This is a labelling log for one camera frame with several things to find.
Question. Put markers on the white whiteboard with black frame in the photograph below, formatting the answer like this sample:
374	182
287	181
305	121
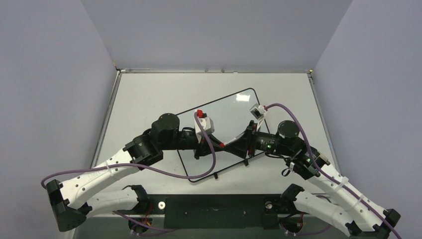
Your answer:
230	115

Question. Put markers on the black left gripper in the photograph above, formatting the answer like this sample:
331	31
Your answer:
202	148

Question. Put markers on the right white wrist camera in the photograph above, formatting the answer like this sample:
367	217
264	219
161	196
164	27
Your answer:
259	112

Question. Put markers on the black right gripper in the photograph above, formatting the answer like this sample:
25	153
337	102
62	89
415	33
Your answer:
249	140

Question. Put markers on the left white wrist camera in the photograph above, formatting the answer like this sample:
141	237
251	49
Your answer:
203	123

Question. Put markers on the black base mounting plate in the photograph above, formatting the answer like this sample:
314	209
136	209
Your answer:
212	211

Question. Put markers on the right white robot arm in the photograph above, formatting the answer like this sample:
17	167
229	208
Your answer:
351	212

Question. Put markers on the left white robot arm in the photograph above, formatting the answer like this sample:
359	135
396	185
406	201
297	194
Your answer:
73	200

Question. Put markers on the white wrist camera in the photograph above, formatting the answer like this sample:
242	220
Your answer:
203	123
259	112

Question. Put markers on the white marker pen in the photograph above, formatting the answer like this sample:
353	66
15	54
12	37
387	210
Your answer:
234	138

